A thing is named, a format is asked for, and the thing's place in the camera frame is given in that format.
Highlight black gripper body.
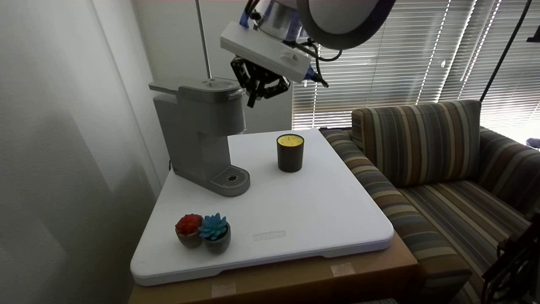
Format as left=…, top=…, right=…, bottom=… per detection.
left=230, top=55, right=286, bottom=92

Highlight grey pod coffee machine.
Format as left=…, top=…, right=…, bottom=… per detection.
left=149, top=77, right=252, bottom=199

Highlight thin metal pole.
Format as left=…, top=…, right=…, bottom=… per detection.
left=195, top=0, right=215, bottom=82

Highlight dark jar yellow candle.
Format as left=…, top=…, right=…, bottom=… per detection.
left=276, top=131, right=306, bottom=173

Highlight white window blinds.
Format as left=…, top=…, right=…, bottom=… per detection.
left=292, top=0, right=540, bottom=143

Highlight white plastic board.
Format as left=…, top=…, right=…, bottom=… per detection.
left=130, top=128, right=397, bottom=287

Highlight blue succulent small pot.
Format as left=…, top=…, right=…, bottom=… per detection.
left=198, top=211, right=233, bottom=255

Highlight red succulent small pot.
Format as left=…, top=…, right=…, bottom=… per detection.
left=174, top=212, right=205, bottom=249

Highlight striped brown sofa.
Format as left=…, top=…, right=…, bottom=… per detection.
left=319, top=99, right=540, bottom=304

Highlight brown cardboard table base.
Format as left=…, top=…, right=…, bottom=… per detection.
left=127, top=233, right=422, bottom=304

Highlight thin black slanted rod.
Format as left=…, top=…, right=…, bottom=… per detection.
left=478, top=0, right=534, bottom=104

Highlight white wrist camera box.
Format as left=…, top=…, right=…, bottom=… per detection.
left=218, top=20, right=313, bottom=84

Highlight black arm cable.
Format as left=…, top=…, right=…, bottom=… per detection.
left=292, top=37, right=345, bottom=89

